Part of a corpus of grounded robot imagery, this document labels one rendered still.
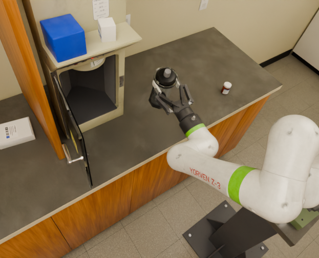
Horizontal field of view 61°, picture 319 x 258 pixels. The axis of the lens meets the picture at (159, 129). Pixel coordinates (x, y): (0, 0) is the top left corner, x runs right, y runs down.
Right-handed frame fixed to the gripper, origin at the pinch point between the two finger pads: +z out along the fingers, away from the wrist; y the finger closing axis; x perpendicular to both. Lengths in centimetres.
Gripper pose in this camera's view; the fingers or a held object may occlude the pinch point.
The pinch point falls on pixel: (165, 82)
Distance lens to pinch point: 125.4
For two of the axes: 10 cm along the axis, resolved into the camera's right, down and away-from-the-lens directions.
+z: -4.8, -8.2, 3.0
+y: -8.7, 3.9, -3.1
